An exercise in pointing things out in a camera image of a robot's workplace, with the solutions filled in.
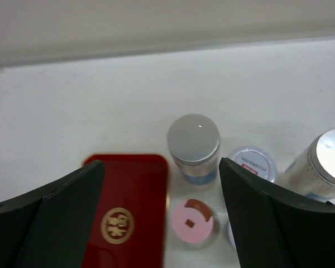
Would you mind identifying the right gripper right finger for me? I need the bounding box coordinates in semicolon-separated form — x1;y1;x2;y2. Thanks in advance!
219;158;335;267

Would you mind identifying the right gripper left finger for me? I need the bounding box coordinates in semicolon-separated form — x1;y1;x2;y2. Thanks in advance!
0;160;105;267

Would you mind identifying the pink lid spice jar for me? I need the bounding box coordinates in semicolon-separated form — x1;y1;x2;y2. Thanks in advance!
172;199;220;248

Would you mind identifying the silver lid blue label jar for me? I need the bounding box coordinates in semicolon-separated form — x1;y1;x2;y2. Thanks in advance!
166;114;221;186

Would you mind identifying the front white lid small jar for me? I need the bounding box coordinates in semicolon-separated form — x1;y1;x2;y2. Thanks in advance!
227;219;236;250

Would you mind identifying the tall silver lid spice jar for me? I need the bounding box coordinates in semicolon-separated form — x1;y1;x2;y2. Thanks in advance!
275;128;335;202

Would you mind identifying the red rectangular tray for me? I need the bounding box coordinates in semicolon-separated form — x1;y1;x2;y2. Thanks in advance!
82;154;169;267

